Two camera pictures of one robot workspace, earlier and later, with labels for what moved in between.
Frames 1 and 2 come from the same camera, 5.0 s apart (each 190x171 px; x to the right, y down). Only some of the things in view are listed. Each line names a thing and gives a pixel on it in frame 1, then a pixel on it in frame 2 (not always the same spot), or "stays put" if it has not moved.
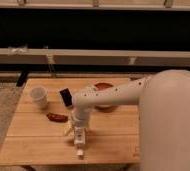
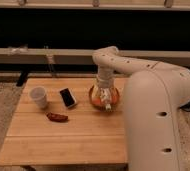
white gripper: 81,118 -> 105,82
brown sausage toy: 59,118 stays put
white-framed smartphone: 66,96 stays put
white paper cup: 38,94 stays put
